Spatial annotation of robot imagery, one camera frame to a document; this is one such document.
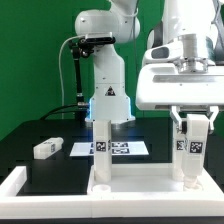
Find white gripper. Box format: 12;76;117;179
136;63;224;134

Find white desk tabletop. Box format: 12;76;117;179
87;163;224;202

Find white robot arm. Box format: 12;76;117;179
75;0;224;132

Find fiducial marker sheet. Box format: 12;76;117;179
70;141;149;157

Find white U-shaped fence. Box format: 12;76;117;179
0;166;224;219

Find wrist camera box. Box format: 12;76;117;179
142;41;183;66

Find black cables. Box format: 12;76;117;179
39;103;88;121

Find white cable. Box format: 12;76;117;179
58;35;79;120

